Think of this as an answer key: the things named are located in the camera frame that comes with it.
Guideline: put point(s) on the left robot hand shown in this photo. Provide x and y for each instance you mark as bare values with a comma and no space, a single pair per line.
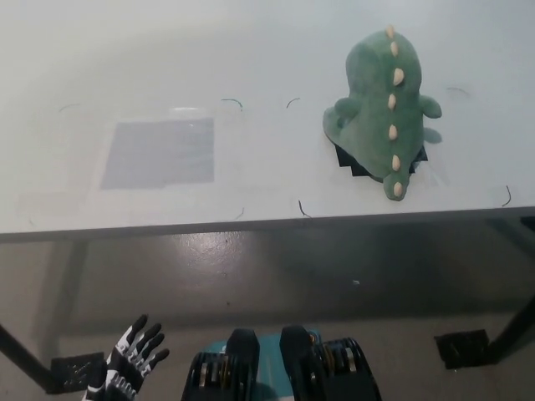
125,359

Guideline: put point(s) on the green plush dinosaur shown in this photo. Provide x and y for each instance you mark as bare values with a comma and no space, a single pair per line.
376,113

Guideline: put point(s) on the black table leg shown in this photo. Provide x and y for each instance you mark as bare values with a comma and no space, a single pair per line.
512,330
25,355

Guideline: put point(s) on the robot torso black and teal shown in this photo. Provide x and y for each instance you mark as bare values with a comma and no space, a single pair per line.
301,367

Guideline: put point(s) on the grey translucent tape patch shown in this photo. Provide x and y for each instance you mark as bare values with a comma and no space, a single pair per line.
159,154

